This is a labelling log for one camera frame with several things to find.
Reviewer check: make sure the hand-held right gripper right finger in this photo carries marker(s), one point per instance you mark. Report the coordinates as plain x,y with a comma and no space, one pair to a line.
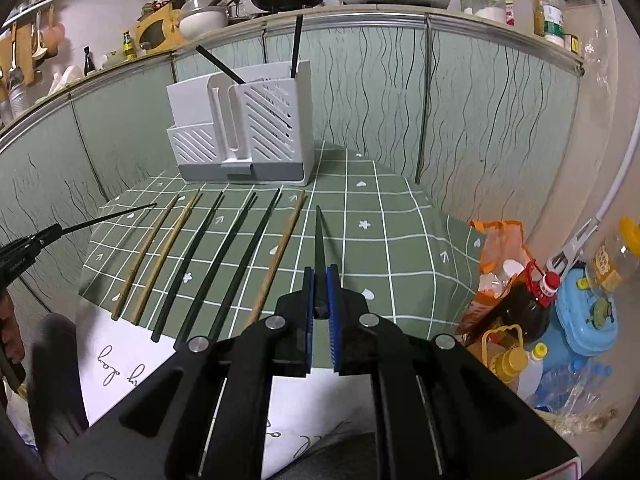
334,310

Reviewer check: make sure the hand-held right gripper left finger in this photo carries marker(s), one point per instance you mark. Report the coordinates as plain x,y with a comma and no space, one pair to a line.
308,305

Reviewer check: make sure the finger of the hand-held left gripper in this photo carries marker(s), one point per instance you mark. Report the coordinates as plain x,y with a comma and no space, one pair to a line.
40,239

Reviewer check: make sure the wooden chopstick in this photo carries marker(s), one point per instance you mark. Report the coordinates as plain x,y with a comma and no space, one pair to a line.
276,257
145,257
167,257

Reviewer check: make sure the black chopstick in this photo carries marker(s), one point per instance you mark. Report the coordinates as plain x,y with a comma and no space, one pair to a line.
320,240
296,45
110,217
220,64

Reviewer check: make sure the dark green chopstick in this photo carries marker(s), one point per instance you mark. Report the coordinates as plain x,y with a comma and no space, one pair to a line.
245,265
189,265
216,270

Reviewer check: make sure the white slotted utensil holder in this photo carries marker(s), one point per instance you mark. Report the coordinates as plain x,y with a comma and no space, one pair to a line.
270,125

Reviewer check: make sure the hanging kitchen utensils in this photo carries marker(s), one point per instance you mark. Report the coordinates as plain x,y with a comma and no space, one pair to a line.
30,45

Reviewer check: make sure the person's left hand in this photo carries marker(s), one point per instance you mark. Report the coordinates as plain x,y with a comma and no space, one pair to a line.
9,325

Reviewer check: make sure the green wavy-line cabinet door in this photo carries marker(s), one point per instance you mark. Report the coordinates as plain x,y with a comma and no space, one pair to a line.
125,135
45,175
235,52

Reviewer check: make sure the green checked tablecloth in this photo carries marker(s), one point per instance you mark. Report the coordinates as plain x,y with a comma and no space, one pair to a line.
380,240

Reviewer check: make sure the white script-print cloth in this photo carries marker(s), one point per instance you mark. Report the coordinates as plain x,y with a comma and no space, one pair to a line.
130,375

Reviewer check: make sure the orange plastic bag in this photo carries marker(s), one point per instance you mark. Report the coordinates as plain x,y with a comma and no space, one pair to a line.
500,245

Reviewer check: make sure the dark glass bottle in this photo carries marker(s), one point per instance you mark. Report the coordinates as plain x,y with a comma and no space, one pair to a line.
89,62

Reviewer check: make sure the yellow oil bottle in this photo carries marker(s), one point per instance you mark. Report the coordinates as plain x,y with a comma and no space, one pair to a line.
510,365

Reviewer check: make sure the dark sauce bottle red cap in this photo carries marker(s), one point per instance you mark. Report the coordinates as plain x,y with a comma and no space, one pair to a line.
520,310

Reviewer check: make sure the white bottle yellow cap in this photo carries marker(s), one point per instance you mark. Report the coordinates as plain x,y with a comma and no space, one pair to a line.
532,372

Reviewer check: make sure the green glass bottle yellow label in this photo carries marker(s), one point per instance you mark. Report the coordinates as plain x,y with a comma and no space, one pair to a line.
129,46

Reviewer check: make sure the yellow container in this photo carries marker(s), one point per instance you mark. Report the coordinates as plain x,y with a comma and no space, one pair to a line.
155,35

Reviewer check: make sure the clear plastic water bottle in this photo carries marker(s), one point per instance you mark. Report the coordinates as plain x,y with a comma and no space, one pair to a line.
570,380

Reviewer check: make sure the blue toy container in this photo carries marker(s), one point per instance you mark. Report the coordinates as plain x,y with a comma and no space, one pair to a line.
585,320

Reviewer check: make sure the white bowl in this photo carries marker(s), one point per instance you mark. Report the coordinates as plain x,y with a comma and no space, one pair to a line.
202,22

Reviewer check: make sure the yellow-lid jar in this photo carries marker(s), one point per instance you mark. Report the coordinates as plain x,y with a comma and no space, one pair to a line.
615,260

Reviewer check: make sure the white pipe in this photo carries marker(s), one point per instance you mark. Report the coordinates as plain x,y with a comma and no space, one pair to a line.
620,175

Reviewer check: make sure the small yellow box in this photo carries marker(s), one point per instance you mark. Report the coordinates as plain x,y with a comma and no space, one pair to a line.
571,44

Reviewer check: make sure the green label plastic bottle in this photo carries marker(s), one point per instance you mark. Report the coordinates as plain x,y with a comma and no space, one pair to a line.
552,20

